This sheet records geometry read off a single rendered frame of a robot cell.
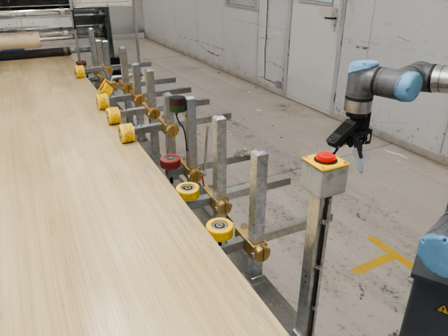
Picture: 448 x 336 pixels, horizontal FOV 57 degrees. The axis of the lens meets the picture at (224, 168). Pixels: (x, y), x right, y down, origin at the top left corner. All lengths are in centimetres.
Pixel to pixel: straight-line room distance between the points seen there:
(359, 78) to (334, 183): 59
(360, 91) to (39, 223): 106
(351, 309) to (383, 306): 17
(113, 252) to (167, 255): 15
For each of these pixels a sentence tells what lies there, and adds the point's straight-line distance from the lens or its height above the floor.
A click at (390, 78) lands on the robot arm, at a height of 128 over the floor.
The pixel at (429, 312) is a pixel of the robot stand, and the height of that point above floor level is 45.
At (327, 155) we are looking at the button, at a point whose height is 123.
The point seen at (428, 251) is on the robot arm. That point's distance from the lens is 144.
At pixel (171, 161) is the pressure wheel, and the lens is 159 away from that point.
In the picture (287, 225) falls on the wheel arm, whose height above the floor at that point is 84.
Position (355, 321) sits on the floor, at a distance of 227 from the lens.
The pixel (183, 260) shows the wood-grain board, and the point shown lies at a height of 90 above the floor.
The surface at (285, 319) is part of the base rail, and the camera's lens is 123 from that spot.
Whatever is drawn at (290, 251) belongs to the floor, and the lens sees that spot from 262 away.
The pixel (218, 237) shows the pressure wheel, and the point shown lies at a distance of 118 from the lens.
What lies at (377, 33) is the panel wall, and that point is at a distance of 440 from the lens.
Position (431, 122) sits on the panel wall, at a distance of 409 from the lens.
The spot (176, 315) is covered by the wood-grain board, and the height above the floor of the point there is 90.
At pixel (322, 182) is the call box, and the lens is 85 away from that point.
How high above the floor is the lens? 158
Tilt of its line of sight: 26 degrees down
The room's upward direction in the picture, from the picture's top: straight up
